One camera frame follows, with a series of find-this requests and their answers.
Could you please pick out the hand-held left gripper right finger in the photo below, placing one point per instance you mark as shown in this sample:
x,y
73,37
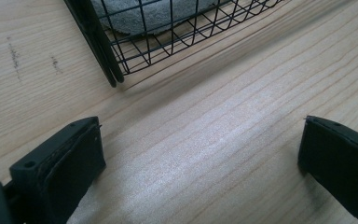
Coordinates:
x,y
338,161

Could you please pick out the grey cloth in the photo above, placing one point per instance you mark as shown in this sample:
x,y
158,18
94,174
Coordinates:
x,y
155,15

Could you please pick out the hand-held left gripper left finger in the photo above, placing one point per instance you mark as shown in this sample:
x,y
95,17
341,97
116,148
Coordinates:
x,y
60,171

